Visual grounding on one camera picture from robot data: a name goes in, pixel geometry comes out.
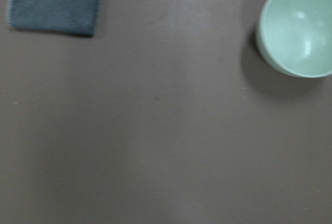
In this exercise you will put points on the grey folded cloth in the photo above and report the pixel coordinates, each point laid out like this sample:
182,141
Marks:
64,16

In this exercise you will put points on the mint green bowl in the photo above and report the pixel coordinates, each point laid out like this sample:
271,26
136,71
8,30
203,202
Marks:
294,37

